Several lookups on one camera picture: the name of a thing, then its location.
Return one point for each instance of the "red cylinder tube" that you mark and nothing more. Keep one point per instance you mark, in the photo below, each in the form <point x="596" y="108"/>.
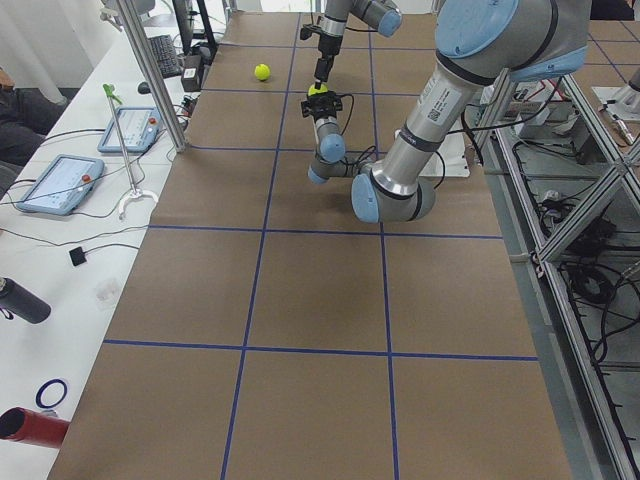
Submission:
<point x="33" y="428"/>

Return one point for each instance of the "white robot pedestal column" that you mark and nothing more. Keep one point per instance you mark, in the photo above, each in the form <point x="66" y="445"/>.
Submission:
<point x="449" y="160"/>

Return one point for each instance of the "far blue teach pendant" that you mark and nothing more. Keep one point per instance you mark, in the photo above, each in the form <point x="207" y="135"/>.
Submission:
<point x="140" y="127"/>

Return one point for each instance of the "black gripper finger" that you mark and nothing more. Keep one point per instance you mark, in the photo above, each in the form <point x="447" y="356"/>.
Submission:
<point x="323" y="68"/>

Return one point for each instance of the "black power adapter box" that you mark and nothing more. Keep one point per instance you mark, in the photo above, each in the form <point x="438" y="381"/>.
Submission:
<point x="192" y="73"/>

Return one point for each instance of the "yellow tennis ball with logo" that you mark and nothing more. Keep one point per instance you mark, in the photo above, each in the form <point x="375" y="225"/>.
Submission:
<point x="314" y="90"/>

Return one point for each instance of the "seated person beige shirt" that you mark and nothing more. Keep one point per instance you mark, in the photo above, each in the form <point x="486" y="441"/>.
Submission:
<point x="27" y="117"/>

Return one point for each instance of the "yellow tennis ball plain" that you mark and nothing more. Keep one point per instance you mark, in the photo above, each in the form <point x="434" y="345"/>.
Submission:
<point x="262" y="72"/>

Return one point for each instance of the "reacher grabber stick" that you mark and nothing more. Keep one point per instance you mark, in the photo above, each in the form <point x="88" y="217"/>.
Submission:
<point x="135" y="192"/>

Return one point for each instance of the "black water bottle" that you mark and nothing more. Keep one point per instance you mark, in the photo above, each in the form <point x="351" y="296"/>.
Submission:
<point x="16" y="301"/>

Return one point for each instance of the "small black square device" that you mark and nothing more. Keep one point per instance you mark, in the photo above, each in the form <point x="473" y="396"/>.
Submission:
<point x="77" y="256"/>

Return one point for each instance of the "black computer mouse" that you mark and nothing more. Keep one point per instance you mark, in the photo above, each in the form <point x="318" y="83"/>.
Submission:
<point x="143" y="88"/>

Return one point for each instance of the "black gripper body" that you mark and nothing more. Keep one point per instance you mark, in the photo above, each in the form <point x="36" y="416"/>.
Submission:
<point x="327" y="48"/>
<point x="323" y="116"/>

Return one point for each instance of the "blue teach pendant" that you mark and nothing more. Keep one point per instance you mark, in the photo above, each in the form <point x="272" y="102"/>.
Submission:
<point x="140" y="127"/>
<point x="62" y="186"/>

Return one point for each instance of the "aluminium frame post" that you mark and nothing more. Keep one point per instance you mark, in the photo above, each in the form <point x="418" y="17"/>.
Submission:
<point x="142" y="52"/>

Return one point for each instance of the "near blue teach pendant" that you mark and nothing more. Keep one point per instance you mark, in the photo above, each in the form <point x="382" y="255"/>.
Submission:
<point x="62" y="186"/>

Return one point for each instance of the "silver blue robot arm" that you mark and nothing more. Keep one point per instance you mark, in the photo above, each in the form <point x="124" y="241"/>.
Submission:
<point x="475" y="41"/>
<point x="383" y="17"/>

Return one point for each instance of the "black keyboard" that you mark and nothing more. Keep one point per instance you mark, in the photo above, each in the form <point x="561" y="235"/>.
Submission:
<point x="164" y="53"/>

